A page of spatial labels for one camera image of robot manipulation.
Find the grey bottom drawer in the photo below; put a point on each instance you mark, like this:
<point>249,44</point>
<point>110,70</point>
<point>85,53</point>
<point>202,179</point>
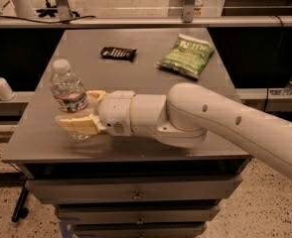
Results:
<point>154,230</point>

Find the grey drawer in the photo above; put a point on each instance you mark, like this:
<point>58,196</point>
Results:
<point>138,212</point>
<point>109,190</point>
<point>154,230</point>

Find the grey top drawer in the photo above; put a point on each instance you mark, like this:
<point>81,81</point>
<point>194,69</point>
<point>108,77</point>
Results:
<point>109,190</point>

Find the grey middle drawer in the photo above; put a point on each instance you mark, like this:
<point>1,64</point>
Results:
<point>138,212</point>

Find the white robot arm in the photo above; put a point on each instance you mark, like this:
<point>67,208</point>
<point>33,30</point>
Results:
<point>183,117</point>

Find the white pump dispenser bottle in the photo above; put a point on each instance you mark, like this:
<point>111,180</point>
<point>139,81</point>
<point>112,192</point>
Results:
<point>6,92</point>

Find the black caster leg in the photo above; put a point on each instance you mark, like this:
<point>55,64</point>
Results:
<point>21,211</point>

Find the dark rxbar chocolate wrapper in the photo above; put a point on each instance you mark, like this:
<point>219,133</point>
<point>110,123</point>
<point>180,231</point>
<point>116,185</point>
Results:
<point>118,53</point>

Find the clear plastic water bottle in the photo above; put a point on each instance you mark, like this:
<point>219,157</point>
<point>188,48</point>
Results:
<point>70,93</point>

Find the green chip bag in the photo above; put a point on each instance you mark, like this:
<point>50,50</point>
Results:
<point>188,56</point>

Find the metal frame rail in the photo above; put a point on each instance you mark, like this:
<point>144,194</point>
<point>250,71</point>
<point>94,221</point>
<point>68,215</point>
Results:
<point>8,22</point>

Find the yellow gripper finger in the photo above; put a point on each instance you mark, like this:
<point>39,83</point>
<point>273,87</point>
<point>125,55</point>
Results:
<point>90,124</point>
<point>97,94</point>

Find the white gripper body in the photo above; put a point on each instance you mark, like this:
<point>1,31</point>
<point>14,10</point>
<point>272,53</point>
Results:
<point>115,111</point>

